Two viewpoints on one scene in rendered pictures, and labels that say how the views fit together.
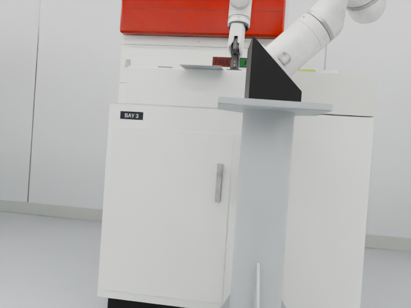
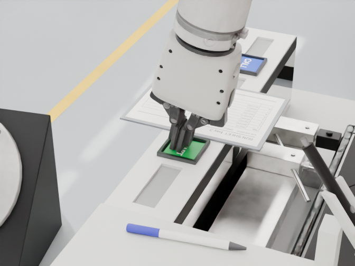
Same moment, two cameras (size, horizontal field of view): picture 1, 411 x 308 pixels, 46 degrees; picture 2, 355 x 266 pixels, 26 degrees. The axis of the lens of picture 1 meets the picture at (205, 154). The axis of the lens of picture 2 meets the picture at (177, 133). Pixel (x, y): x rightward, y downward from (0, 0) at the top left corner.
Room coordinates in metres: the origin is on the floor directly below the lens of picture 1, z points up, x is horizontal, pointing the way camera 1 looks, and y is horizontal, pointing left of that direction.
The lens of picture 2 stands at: (2.00, -0.92, 1.55)
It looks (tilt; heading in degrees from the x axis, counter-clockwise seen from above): 33 degrees down; 103
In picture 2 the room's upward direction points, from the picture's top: straight up
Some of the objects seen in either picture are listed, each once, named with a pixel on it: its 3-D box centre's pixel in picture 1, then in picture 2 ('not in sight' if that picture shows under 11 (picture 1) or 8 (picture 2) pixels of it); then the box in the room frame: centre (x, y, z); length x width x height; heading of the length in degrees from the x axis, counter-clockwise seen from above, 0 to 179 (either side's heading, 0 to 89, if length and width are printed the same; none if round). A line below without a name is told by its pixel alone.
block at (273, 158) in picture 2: not in sight; (276, 158); (1.93, 0.01, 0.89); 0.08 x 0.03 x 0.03; 170
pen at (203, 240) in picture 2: not in sight; (185, 237); (1.86, -0.27, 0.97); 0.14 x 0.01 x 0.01; 178
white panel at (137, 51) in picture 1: (198, 77); not in sight; (2.44, 0.06, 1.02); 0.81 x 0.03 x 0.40; 80
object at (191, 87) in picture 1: (199, 89); (214, 144); (1.84, 0.04, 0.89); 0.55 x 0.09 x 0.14; 80
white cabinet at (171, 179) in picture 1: (236, 212); not in sight; (2.07, -0.15, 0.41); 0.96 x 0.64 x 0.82; 80
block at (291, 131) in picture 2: not in sight; (290, 131); (1.95, 0.09, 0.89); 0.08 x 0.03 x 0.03; 170
